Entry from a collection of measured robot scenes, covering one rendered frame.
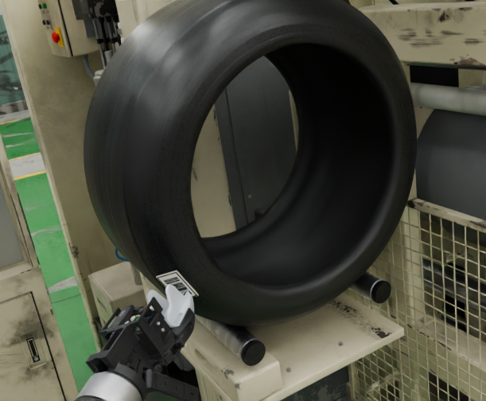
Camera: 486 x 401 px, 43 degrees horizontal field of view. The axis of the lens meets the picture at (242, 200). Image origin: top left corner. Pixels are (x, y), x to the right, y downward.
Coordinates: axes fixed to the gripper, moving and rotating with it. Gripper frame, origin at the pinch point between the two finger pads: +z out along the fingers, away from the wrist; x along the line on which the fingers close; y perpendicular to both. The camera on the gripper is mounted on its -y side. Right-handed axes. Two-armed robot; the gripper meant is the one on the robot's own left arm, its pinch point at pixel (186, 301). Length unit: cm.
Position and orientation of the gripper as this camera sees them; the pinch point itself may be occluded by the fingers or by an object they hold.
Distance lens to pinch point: 95.0
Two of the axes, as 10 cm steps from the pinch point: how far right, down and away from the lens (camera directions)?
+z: 3.0, -5.0, 8.1
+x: -8.1, 3.1, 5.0
